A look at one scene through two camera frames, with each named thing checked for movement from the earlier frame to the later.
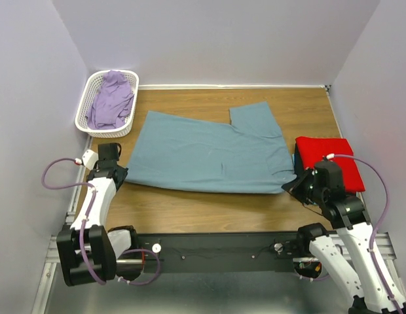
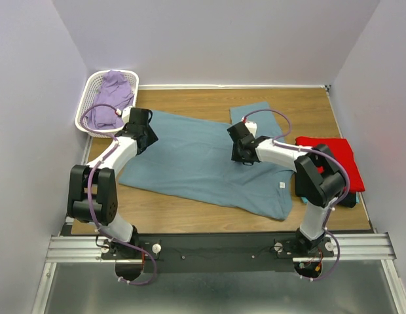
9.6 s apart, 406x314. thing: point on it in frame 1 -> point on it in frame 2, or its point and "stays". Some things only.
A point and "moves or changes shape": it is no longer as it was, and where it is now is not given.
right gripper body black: x=304 y=188 -> x=236 y=155
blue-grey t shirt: x=247 y=156 moves or changes shape
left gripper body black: x=124 y=170 -> x=152 y=137
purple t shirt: x=112 y=103 stays
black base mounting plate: x=221 y=252 stays
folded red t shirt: x=311 y=150 stays
